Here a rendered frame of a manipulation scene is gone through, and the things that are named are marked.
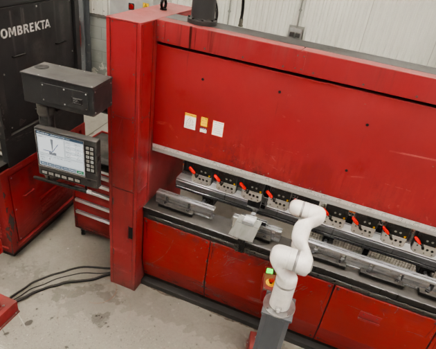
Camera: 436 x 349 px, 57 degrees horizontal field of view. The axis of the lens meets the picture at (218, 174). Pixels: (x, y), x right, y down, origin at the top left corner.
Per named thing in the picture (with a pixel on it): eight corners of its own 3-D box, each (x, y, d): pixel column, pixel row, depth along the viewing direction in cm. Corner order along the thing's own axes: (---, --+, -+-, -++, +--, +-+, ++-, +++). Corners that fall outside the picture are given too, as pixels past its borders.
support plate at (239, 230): (228, 235, 289) (228, 234, 288) (239, 215, 310) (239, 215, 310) (251, 243, 284) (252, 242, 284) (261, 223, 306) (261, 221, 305)
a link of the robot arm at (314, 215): (279, 271, 220) (308, 281, 217) (282, 258, 212) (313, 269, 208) (300, 209, 255) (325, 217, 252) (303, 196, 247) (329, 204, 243)
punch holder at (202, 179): (191, 181, 309) (193, 163, 300) (196, 176, 316) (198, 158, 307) (209, 187, 305) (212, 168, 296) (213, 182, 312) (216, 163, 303)
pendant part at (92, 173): (39, 174, 281) (32, 127, 262) (49, 165, 291) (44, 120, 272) (97, 190, 273) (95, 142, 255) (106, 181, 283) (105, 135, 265)
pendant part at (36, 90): (32, 186, 291) (17, 70, 247) (53, 170, 312) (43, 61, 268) (97, 203, 283) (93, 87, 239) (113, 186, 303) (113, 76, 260)
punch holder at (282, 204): (266, 205, 294) (270, 186, 285) (269, 199, 301) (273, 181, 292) (286, 212, 290) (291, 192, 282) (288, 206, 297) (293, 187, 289)
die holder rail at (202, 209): (156, 201, 333) (156, 191, 328) (158, 197, 338) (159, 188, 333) (212, 219, 320) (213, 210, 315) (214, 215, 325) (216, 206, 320)
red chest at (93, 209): (75, 237, 411) (68, 150, 360) (104, 210, 453) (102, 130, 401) (117, 253, 399) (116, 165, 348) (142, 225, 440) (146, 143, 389)
